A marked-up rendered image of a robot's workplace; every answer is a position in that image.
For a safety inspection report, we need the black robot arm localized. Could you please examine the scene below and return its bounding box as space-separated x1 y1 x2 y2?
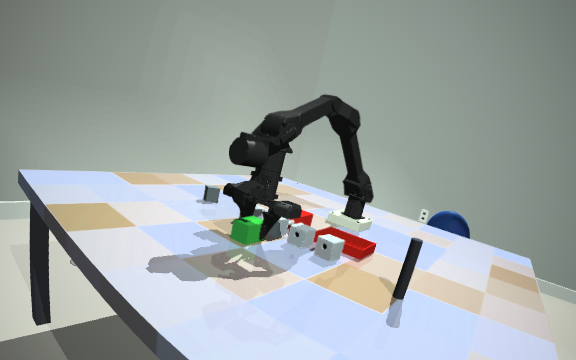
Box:
229 94 374 220

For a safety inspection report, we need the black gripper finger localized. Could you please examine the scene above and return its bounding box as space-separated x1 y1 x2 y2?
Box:
233 200 256 218
259 211 281 240

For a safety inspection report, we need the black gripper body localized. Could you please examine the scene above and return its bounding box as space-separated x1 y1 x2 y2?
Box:
223 167 302 219

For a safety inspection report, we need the black cylinder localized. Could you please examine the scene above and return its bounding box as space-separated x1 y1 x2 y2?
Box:
392 238 424 300

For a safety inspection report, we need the red tray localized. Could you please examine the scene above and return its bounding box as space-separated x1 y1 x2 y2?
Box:
314 227 377 260

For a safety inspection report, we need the red block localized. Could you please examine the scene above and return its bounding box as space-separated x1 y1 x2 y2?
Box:
287 210 314 230

